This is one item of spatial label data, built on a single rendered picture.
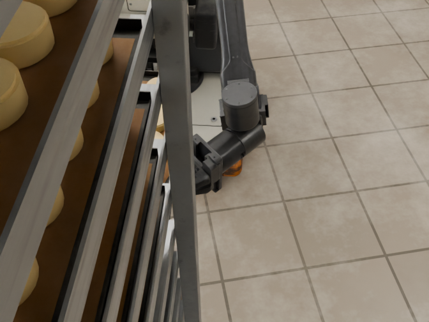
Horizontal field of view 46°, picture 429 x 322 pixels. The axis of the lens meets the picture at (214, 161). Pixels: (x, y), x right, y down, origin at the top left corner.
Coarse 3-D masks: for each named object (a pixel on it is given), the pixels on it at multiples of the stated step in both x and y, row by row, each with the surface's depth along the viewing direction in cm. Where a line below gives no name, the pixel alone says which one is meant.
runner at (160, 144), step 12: (156, 144) 64; (156, 168) 61; (156, 180) 56; (156, 192) 56; (156, 204) 56; (156, 216) 57; (144, 228) 55; (144, 240) 51; (144, 252) 50; (144, 264) 51; (144, 276) 51; (132, 300) 47; (132, 312) 46
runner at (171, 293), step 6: (174, 252) 84; (174, 258) 84; (174, 264) 83; (174, 270) 79; (174, 276) 79; (174, 282) 78; (174, 288) 79; (168, 294) 79; (174, 294) 79; (168, 300) 79; (168, 306) 78; (168, 312) 77; (168, 318) 74
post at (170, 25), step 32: (160, 0) 46; (160, 32) 49; (160, 64) 52; (192, 128) 62; (192, 160) 64; (192, 192) 68; (192, 224) 73; (192, 256) 80; (192, 288) 88; (192, 320) 98
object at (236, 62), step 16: (224, 0) 85; (240, 0) 85; (224, 16) 86; (240, 16) 85; (224, 32) 86; (240, 32) 86; (224, 48) 87; (240, 48) 87; (224, 64) 88; (240, 64) 87; (224, 80) 88; (256, 80) 88
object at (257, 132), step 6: (258, 126) 85; (234, 132) 84; (240, 132) 84; (246, 132) 84; (252, 132) 84; (258, 132) 85; (264, 132) 85; (240, 138) 83; (246, 138) 84; (252, 138) 84; (258, 138) 85; (264, 138) 86; (246, 144) 84; (252, 144) 85; (258, 144) 86; (246, 150) 84; (252, 150) 86
